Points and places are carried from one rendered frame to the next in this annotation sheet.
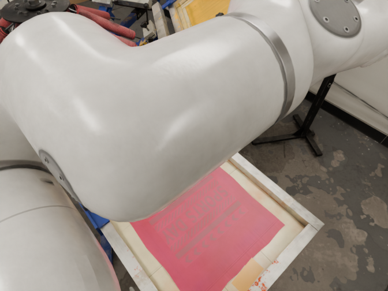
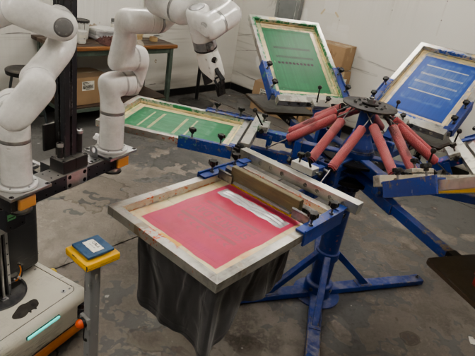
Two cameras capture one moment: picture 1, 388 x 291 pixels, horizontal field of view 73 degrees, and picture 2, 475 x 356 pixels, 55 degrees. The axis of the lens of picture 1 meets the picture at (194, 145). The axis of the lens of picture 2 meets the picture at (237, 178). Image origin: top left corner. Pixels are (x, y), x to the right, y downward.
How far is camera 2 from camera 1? 1.57 m
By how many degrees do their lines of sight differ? 63
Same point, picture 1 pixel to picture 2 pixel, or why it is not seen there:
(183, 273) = (169, 212)
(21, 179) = not seen: hidden behind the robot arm
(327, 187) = not seen: outside the picture
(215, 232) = (203, 228)
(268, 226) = (212, 258)
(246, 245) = (193, 243)
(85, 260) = (142, 14)
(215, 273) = (168, 225)
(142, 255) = (182, 197)
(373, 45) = (196, 18)
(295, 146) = not seen: outside the picture
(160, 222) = (209, 204)
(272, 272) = (168, 244)
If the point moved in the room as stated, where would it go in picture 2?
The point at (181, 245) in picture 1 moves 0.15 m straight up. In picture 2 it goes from (190, 212) to (194, 179)
